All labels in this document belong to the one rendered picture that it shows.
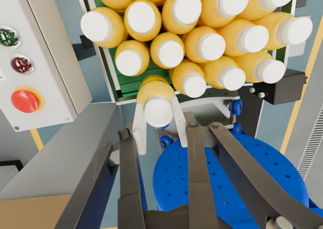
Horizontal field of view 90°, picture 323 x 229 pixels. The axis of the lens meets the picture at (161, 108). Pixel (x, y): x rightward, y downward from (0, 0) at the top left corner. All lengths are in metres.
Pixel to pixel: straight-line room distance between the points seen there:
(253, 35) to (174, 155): 0.29
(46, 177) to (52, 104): 0.59
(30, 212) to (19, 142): 1.48
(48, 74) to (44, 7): 0.11
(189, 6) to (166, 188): 0.31
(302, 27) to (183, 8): 0.19
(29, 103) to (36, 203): 0.37
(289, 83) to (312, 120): 1.78
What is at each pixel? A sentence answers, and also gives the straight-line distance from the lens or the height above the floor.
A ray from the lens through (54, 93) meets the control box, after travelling 0.30.
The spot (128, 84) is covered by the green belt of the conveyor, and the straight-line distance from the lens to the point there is 0.46.
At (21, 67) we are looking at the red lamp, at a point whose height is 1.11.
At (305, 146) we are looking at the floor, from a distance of 2.40.
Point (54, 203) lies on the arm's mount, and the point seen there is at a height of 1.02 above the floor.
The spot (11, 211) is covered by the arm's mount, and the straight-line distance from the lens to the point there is 0.65.
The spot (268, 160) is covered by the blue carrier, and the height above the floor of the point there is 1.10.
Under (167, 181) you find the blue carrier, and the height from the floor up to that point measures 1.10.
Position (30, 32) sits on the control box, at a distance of 0.29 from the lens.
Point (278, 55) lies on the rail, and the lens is 0.49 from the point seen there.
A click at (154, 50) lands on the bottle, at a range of 0.30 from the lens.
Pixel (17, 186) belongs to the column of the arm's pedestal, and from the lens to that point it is 0.90.
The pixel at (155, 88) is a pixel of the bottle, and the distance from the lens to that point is 0.23.
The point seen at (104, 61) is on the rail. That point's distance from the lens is 0.39.
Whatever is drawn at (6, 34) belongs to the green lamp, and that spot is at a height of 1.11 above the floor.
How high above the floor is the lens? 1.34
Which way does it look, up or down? 66 degrees down
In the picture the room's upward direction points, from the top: 171 degrees clockwise
